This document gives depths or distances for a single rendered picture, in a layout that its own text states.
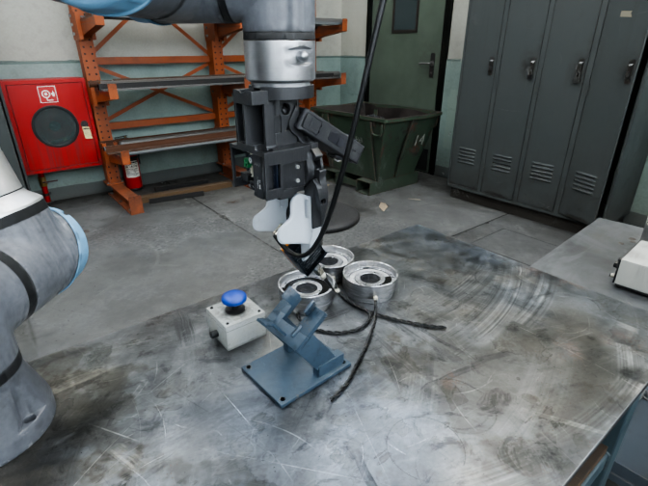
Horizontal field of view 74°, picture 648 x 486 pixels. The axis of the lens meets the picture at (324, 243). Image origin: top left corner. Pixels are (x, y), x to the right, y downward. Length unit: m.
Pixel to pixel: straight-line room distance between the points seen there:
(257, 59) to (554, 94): 3.11
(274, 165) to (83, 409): 0.41
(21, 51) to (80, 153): 0.83
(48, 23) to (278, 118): 3.91
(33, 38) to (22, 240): 3.71
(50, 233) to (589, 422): 0.74
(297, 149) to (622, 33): 2.95
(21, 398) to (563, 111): 3.31
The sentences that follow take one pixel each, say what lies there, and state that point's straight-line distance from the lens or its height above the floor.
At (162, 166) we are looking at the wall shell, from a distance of 4.62.
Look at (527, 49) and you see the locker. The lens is 3.59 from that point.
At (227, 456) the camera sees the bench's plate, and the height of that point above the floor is 0.80.
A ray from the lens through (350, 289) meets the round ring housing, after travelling 0.81.
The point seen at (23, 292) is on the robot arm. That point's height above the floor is 0.97.
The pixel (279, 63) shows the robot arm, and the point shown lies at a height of 1.22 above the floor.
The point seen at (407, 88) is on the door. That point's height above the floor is 0.83.
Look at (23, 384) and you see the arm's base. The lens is 0.65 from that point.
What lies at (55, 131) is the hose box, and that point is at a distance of 4.14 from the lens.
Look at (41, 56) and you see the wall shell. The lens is 4.33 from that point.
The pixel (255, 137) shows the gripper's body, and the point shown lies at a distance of 0.49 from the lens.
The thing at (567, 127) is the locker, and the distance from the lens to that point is 3.46.
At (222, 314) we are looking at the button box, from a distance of 0.72.
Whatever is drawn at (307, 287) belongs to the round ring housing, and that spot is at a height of 0.82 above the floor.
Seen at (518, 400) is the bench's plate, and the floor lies 0.80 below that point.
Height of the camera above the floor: 1.24
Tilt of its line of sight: 25 degrees down
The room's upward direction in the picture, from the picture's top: straight up
